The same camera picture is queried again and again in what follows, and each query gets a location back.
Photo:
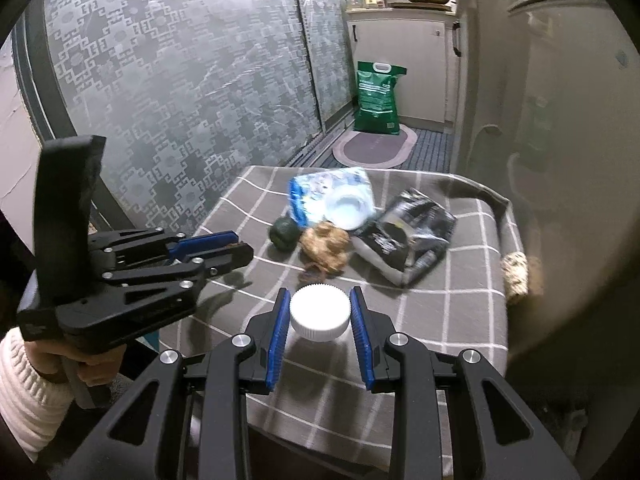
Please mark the oval purple floor mat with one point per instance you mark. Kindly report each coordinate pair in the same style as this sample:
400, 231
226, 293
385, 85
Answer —
372, 147

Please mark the person's left hand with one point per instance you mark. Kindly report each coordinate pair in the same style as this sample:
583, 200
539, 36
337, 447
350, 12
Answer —
100, 367

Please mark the white plastic cup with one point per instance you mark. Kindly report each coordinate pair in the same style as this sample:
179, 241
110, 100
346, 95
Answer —
347, 207

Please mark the patterned frosted glass door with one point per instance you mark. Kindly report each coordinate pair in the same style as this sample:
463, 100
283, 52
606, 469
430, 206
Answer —
175, 85
325, 35

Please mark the dark green ball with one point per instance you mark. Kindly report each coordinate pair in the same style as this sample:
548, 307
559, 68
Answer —
284, 232

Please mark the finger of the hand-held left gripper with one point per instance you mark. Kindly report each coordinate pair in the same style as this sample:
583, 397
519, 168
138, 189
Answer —
165, 292
207, 242

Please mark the grey checked tablecloth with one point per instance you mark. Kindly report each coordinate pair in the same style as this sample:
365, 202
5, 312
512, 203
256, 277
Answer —
450, 310

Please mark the large white appliance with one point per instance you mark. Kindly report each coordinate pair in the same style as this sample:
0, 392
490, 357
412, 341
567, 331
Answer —
575, 160

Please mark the tall white cabinet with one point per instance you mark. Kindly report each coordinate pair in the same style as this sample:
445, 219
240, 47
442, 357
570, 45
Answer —
485, 60

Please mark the crumpled beige paper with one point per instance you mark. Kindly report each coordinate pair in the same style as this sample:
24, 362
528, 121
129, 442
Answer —
517, 275

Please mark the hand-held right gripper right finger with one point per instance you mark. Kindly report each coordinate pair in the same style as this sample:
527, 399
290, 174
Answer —
361, 345

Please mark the white ribbed bottle cap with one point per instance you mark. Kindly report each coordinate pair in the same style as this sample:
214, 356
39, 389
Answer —
320, 310

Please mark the blue cartoon print packet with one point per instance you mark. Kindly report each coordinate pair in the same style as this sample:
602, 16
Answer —
312, 190

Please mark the striped grey floor rug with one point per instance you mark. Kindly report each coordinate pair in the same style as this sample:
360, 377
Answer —
432, 150

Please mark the black snack packet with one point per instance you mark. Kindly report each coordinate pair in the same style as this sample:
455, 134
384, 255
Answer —
407, 240

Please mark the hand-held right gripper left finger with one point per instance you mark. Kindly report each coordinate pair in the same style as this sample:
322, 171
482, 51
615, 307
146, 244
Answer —
277, 345

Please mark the low white cabinet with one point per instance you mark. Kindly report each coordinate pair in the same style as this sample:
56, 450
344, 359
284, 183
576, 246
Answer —
400, 45

